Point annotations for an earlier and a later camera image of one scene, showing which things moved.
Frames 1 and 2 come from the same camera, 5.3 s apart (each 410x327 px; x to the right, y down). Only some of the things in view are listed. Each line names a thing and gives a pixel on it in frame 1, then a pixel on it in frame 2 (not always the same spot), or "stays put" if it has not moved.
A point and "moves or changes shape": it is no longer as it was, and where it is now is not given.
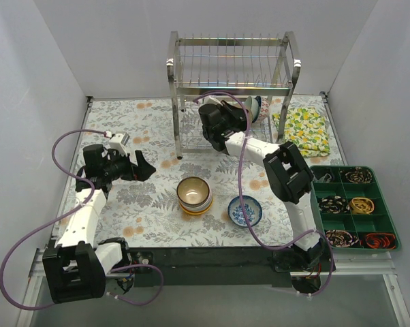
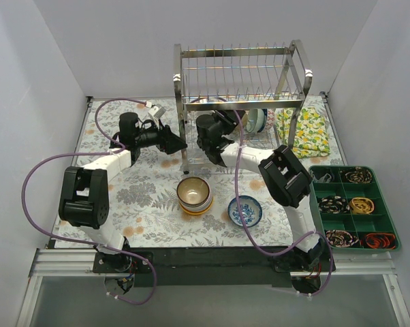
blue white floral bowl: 253,208 stays put
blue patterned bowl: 265,108 -> 270,119
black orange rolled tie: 379,241 stays put
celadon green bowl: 255,109 -> 255,120
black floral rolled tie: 334,204 stays put
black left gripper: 134,167 -> 163,138
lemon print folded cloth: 306,128 stays put
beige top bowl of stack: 193,191 stays put
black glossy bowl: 248,112 moves or changes shape
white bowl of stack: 198,207 stays put
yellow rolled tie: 361,206 stays put
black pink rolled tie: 340,238 stays put
